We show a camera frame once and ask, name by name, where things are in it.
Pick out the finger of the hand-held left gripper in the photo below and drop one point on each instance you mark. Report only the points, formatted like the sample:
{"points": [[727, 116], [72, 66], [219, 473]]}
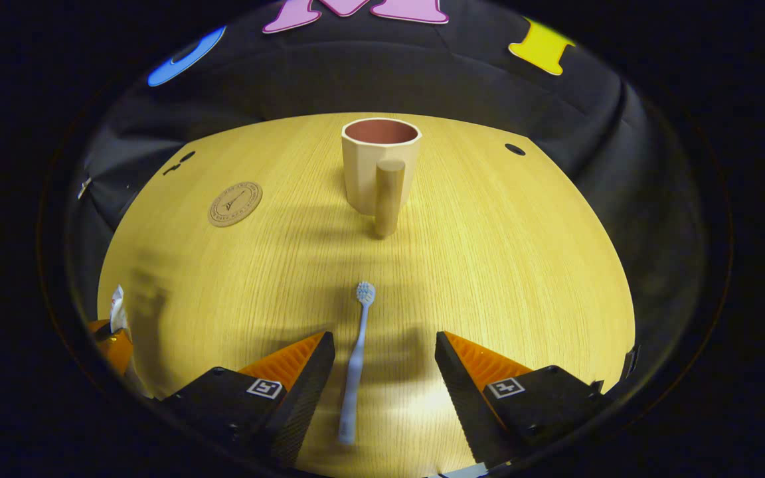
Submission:
{"points": [[118, 352]]}

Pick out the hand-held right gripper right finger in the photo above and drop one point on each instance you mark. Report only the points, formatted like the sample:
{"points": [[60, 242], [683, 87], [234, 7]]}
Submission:
{"points": [[465, 398]]}

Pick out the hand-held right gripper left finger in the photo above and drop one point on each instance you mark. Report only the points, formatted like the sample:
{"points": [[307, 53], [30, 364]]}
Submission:
{"points": [[303, 398]]}

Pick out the white toothpaste tube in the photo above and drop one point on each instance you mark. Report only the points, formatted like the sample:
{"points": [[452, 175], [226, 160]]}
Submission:
{"points": [[117, 309]]}

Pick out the light blue toothbrush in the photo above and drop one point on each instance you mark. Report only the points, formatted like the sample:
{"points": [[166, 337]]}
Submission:
{"points": [[356, 372]]}

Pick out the round cork coaster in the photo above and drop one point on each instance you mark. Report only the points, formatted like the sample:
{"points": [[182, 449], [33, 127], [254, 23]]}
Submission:
{"points": [[235, 204]]}

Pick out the wooden desktop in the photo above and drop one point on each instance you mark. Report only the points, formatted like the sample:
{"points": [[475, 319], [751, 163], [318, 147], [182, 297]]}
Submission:
{"points": [[502, 265]]}

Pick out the silver metal clip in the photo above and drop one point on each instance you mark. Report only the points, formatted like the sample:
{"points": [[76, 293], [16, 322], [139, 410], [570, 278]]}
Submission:
{"points": [[84, 188]]}

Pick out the black backdrop cloth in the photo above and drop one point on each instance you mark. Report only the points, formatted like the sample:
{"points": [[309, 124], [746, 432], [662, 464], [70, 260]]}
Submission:
{"points": [[422, 73]]}

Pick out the black desk edge bracket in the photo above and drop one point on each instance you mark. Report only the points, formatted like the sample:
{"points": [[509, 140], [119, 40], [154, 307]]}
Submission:
{"points": [[630, 362]]}

